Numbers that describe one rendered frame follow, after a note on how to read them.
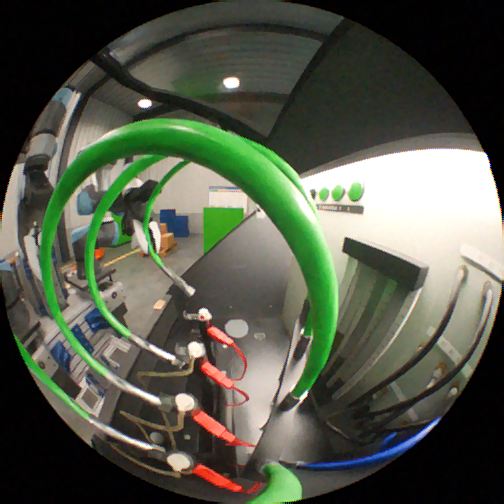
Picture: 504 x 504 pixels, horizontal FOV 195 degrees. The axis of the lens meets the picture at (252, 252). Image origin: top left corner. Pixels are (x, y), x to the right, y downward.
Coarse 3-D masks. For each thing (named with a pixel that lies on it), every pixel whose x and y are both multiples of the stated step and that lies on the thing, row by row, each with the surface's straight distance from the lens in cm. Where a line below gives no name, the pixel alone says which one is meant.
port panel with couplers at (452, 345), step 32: (480, 224) 22; (480, 256) 22; (448, 288) 22; (480, 288) 22; (480, 320) 23; (416, 352) 22; (448, 352) 24; (480, 352) 24; (416, 384) 27; (448, 384) 26; (384, 416) 29; (416, 416) 30
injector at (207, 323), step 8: (208, 312) 30; (200, 320) 28; (208, 320) 28; (200, 328) 30; (208, 328) 30; (200, 336) 33; (208, 336) 31; (208, 344) 34; (208, 352) 37; (208, 360) 40
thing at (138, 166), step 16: (256, 144) 14; (144, 160) 16; (160, 160) 16; (272, 160) 13; (128, 176) 17; (288, 176) 13; (112, 192) 18; (304, 192) 14; (96, 208) 20; (96, 224) 21; (320, 224) 15; (96, 288) 26; (96, 304) 27; (112, 320) 28; (128, 336) 28; (304, 336) 23; (160, 352) 27; (304, 352) 26; (176, 368) 29
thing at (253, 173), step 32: (128, 128) 7; (160, 128) 6; (192, 128) 5; (96, 160) 8; (192, 160) 5; (224, 160) 5; (256, 160) 5; (64, 192) 10; (256, 192) 5; (288, 192) 5; (288, 224) 5; (320, 256) 5; (320, 288) 6; (64, 320) 23; (320, 320) 8; (320, 352) 10; (128, 384) 25
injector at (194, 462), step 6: (168, 450) 26; (168, 456) 21; (186, 456) 20; (192, 456) 21; (198, 456) 24; (204, 456) 30; (210, 456) 35; (168, 462) 21; (192, 462) 20; (198, 462) 22; (204, 462) 27; (186, 468) 20; (192, 468) 21
